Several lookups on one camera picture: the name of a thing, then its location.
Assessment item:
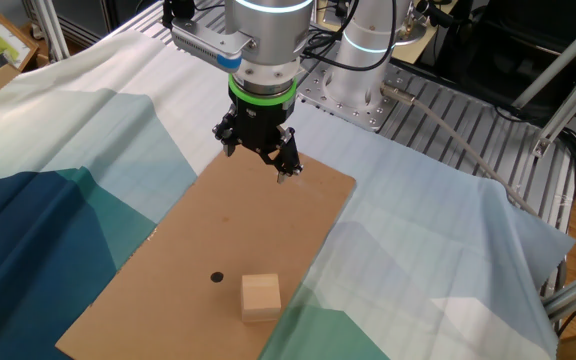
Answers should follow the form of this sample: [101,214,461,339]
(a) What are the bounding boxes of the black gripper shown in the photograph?
[211,102,304,185]

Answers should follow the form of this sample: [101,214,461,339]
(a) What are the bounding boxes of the light wooden cube block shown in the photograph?
[240,272,283,324]

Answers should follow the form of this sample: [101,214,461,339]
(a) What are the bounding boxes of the brown cardboard sheet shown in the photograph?
[55,147,358,360]

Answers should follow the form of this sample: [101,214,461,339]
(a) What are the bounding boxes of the blue green white tablecloth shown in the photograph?
[0,29,576,360]

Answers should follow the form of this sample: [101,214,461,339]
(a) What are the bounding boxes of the black electronics box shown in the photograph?
[432,0,576,119]

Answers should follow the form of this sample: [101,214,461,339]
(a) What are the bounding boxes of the green flange ring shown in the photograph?
[227,74,299,108]

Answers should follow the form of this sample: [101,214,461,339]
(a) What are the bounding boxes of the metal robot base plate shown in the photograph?
[295,62,408,133]

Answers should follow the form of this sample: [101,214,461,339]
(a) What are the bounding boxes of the silver wrist camera blue cap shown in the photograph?
[170,18,259,71]

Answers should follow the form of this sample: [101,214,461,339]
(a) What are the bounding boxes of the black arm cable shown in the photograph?
[312,0,400,72]

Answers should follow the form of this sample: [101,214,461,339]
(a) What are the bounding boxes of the grey hose cable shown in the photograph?
[378,82,540,217]

